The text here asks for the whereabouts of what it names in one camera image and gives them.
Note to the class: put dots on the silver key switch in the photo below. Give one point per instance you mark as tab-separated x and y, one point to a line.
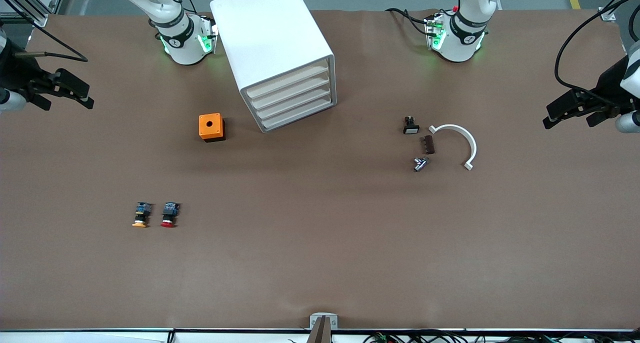
420	164

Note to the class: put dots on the brown camera pole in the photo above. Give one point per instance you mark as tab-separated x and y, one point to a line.
320	333

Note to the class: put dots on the grey mount bracket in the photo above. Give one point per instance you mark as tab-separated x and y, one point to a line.
315	317

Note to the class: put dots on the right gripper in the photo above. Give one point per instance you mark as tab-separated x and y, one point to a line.
19	74

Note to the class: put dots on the brown table mat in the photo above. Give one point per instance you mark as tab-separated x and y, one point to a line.
320	243

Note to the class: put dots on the black switch with white face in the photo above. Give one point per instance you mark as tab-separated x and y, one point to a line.
411	128

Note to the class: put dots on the red push button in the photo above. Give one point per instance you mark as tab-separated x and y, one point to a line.
170	214

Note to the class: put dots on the brown terminal block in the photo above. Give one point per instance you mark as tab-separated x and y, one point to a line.
429	145

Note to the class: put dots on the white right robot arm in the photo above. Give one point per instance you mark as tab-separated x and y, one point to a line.
180	43

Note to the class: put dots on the white curved bracket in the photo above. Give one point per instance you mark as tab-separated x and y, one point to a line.
452	127

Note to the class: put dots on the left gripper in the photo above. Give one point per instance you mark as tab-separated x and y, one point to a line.
611	82

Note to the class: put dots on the white table edge rail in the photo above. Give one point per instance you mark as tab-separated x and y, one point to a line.
100	337

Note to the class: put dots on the aluminium frame post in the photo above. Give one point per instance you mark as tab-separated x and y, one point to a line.
40	19
608	15

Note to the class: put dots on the yellow push button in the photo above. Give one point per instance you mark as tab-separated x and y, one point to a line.
142	215

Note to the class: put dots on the orange button box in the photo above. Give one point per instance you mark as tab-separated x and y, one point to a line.
210	125

